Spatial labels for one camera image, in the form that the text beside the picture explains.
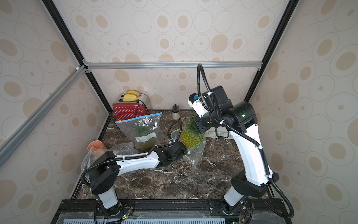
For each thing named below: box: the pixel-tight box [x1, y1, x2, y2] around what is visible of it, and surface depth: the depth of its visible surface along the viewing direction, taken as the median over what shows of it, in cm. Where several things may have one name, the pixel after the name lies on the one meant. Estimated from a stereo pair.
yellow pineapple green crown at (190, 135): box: [181, 118, 205, 148], surface depth 67 cm
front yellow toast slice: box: [123, 93, 138, 102], surface depth 105 cm
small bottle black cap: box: [171, 103, 180, 120], surface depth 111 cm
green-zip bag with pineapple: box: [170, 123, 207, 165], surface depth 69 cm
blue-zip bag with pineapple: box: [114, 112, 166, 151], surface depth 83 cm
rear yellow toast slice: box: [126, 89, 141, 98], surface depth 108 cm
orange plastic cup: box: [87, 140, 107, 157], surface depth 89 cm
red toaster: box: [112, 102, 147, 122], surface depth 105 cm
